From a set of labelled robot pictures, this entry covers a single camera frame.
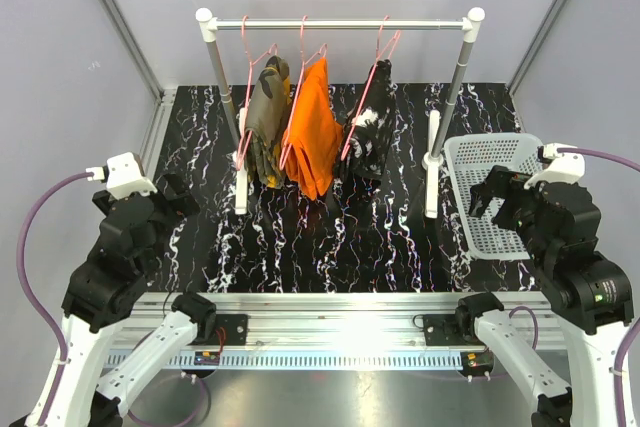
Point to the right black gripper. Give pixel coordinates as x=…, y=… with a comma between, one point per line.
x=502, y=182

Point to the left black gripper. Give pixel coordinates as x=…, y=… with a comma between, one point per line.
x=179, y=206

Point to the pink wire hanger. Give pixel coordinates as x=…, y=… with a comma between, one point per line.
x=245, y=138
x=286, y=146
x=379, y=52

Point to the black and white trousers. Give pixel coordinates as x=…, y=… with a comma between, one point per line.
x=368, y=136

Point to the orange trousers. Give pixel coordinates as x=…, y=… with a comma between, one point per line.
x=314, y=135

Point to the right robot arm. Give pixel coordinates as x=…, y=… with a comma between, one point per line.
x=591, y=297

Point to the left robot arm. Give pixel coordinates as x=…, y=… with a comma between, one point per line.
x=102, y=291

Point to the white and silver clothes rack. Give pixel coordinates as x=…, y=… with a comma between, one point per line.
x=439, y=122

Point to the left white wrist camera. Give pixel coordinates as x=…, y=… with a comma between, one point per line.
x=123, y=175

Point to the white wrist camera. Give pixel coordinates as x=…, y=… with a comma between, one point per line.
x=560, y=166
x=123, y=175

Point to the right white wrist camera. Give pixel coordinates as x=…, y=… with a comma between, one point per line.
x=560, y=166

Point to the aluminium mounting rail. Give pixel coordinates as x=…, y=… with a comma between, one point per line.
x=353, y=331

